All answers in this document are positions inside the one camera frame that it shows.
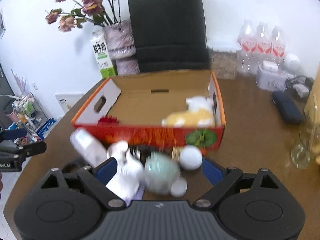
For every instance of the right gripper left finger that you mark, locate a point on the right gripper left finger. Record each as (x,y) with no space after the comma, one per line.
(93,179)

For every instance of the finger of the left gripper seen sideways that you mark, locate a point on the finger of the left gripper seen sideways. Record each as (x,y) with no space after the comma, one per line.
(12,158)

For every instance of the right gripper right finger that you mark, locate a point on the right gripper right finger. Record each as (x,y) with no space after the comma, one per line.
(227,183)

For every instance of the white plastic bottle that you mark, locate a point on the white plastic bottle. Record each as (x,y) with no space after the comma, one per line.
(90,148)

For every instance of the white tissue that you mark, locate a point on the white tissue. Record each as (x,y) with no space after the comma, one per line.
(126,182)

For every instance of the pale green iridescent wrap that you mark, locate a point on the pale green iridescent wrap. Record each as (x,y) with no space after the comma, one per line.
(160,172)

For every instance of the white round ball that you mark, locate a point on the white round ball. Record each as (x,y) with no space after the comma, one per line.
(190,158)

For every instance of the red paper flower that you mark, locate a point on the red paper flower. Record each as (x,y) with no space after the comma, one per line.
(110,120)

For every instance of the yellow white plush toy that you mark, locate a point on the yellow white plush toy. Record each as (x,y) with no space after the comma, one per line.
(199,114)

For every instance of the orange cardboard fruit box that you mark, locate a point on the orange cardboard fruit box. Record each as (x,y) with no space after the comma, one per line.
(141,102)

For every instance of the dark blue glasses case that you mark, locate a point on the dark blue glasses case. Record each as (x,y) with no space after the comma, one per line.
(286,108)

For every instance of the clear glass cup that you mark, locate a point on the clear glass cup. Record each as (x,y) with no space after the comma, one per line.
(306,150)

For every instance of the white tin box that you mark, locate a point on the white tin box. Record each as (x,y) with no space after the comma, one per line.
(270,78)

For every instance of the green white milk carton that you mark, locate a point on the green white milk carton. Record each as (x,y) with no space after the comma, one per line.
(106,67)

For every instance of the clear grain storage container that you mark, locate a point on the clear grain storage container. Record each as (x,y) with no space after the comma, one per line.
(223,59)

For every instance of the white round speaker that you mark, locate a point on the white round speaker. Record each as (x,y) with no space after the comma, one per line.
(292,63)

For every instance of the middle water bottle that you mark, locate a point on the middle water bottle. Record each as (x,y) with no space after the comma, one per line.
(264,43)

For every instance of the right water bottle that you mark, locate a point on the right water bottle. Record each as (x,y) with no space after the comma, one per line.
(278,45)

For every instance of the purple textured vase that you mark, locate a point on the purple textured vase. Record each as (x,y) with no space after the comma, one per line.
(121,47)

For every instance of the black paper shopping bag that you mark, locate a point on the black paper shopping bag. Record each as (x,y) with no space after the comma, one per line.
(169,34)

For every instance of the dried pink rose bouquet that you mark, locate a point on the dried pink rose bouquet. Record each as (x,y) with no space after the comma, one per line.
(97,12)

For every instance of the metal wire shelf rack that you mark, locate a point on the metal wire shelf rack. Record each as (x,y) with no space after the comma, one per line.
(27,113)

